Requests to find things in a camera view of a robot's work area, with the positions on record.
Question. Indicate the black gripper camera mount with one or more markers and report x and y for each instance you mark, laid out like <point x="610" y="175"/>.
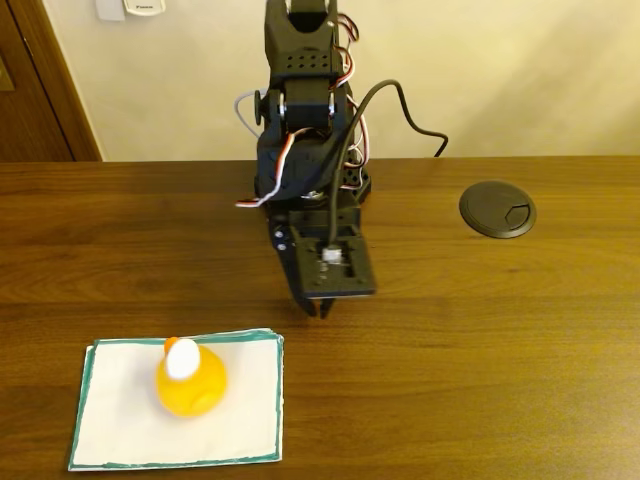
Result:
<point x="335" y="275"/>

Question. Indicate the brown wooden door frame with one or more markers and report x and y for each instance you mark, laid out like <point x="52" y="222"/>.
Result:
<point x="65" y="90"/>

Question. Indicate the yellow rubber duck toy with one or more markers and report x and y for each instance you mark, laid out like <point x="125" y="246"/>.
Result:
<point x="192" y="385"/>

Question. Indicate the white wall control panel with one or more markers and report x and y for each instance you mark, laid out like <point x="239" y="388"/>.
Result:
<point x="145" y="6"/>

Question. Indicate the white wall plate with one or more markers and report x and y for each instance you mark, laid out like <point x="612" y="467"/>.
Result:
<point x="109" y="9"/>

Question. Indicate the black round desk grommet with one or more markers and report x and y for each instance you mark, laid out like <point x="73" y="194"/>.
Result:
<point x="492" y="207"/>

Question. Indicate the white paper with green border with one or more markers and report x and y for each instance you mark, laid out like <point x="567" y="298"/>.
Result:
<point x="125" y="425"/>

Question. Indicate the brown wooden door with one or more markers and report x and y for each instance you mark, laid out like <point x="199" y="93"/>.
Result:
<point x="25" y="120"/>

